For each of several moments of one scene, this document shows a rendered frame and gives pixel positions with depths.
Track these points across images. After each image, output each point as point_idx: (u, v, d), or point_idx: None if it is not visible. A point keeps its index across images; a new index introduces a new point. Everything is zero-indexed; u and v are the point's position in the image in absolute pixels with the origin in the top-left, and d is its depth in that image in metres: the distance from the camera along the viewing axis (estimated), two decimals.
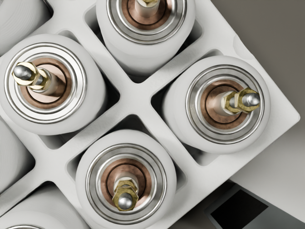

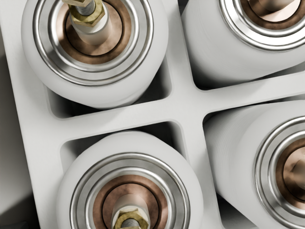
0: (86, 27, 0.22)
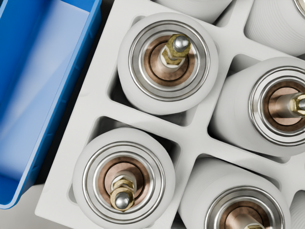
0: None
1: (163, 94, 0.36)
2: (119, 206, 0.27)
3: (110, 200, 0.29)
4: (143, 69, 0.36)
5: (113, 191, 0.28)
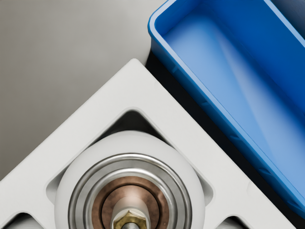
0: None
1: None
2: None
3: None
4: None
5: None
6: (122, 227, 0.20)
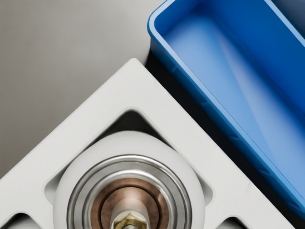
0: None
1: None
2: None
3: None
4: None
5: None
6: None
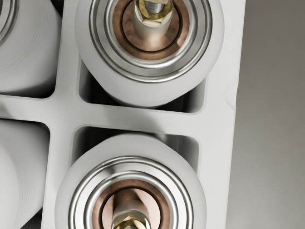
0: None
1: None
2: None
3: None
4: None
5: None
6: None
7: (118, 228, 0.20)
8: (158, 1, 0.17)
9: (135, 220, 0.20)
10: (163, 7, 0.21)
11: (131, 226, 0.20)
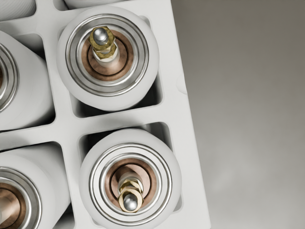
0: None
1: (32, 196, 0.35)
2: (127, 201, 0.27)
3: (131, 188, 0.29)
4: (21, 227, 0.35)
5: (139, 193, 0.29)
6: (135, 187, 0.32)
7: (121, 189, 0.32)
8: (104, 51, 0.29)
9: (130, 181, 0.32)
10: None
11: (129, 186, 0.32)
